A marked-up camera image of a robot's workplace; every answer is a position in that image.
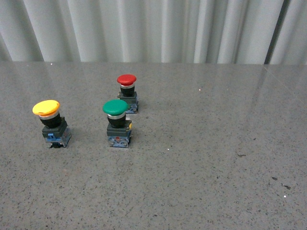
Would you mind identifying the yellow mushroom push button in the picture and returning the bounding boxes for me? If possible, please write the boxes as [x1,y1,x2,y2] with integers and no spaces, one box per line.
[32,100,71,148]

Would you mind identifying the green mushroom push button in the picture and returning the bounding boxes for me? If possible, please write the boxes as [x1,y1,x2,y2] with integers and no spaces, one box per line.
[103,100,132,148]

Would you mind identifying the red mushroom push button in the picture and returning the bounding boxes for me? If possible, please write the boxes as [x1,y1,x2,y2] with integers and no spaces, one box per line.
[117,74,138,114]

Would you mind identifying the white pleated curtain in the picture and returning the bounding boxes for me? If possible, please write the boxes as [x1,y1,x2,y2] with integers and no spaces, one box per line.
[0,0,307,65]

